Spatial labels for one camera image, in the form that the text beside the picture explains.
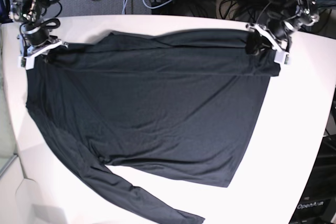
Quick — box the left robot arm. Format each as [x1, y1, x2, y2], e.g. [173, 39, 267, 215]
[245, 0, 320, 65]

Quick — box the black long-sleeve shirt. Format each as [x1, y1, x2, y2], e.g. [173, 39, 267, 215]
[26, 29, 280, 223]

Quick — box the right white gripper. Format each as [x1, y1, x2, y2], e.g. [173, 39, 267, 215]
[17, 35, 69, 70]

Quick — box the black OpenArm case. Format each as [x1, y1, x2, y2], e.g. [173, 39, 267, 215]
[289, 135, 335, 223]

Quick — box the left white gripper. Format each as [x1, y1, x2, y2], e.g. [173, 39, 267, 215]
[245, 20, 291, 65]

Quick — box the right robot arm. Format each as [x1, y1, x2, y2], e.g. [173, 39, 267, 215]
[9, 0, 68, 70]

